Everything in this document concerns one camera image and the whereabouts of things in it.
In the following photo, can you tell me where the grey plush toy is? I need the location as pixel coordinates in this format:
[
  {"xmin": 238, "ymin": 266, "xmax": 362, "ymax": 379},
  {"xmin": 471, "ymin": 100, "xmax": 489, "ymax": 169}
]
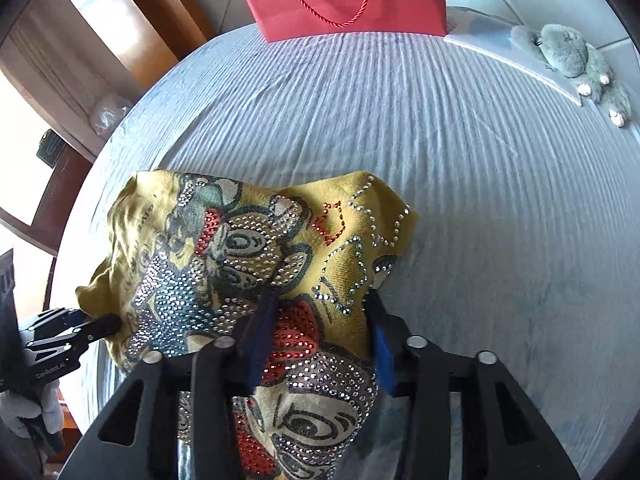
[{"xmin": 511, "ymin": 24, "xmax": 632, "ymax": 128}]

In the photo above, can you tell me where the mustard yellow t-shirt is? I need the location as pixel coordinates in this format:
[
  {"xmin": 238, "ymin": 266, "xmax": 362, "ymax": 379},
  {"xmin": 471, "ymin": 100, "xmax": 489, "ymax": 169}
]
[{"xmin": 76, "ymin": 170, "xmax": 416, "ymax": 479}]

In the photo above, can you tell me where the blue striped bed sheet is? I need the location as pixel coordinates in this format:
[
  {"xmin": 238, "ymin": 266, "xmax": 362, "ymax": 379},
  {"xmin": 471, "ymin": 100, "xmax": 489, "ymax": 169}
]
[{"xmin": 51, "ymin": 25, "xmax": 639, "ymax": 479}]

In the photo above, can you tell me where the white gloved left hand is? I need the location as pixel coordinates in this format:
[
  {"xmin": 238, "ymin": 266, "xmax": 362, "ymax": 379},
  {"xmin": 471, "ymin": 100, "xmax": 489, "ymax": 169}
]
[{"xmin": 0, "ymin": 380, "xmax": 64, "ymax": 439}]

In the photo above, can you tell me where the clear plastic bag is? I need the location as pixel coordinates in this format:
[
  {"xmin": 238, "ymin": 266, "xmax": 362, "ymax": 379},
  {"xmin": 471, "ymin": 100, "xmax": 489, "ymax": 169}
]
[{"xmin": 89, "ymin": 93, "xmax": 132, "ymax": 139}]

